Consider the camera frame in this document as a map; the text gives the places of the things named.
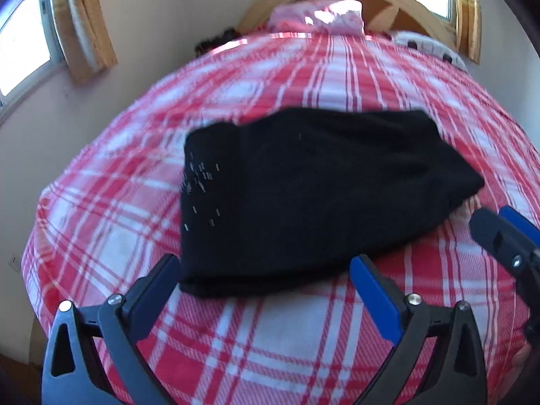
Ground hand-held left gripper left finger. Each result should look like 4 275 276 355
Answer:
40 254 182 405

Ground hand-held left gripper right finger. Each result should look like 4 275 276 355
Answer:
349 254 488 405

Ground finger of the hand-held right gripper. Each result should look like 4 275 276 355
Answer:
469 208 540 282
499 205 540 250

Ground black pants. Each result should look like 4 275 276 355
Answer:
179 107 486 299

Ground red plaid blanket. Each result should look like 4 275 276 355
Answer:
20 29 540 405

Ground white patterned pillow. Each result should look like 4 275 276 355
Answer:
392 30 468 70

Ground beige patterned curtain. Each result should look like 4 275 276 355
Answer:
50 0 119 86
451 0 482 65

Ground arched wooden headboard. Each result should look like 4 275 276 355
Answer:
236 0 460 51

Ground dark fuzzy cloth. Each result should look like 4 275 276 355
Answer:
194 26 238 56

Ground large sliding window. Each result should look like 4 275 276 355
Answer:
0 0 66 108

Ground pink floral pillow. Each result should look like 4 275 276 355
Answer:
268 0 366 35

